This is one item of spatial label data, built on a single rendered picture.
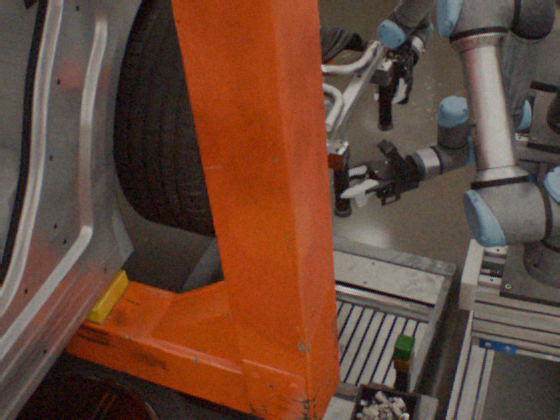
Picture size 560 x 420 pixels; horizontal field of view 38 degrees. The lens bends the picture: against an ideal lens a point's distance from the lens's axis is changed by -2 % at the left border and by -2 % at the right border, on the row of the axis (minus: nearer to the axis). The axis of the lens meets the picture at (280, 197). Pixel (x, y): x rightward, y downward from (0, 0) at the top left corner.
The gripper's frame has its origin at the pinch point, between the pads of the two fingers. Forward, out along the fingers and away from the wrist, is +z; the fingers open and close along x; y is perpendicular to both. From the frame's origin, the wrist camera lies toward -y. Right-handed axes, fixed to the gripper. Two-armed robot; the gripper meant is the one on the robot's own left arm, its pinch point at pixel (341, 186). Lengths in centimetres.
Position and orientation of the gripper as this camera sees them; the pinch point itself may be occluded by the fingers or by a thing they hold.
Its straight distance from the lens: 195.1
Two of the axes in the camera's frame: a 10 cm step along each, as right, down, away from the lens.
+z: -9.2, 3.2, -2.3
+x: -3.8, -6.1, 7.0
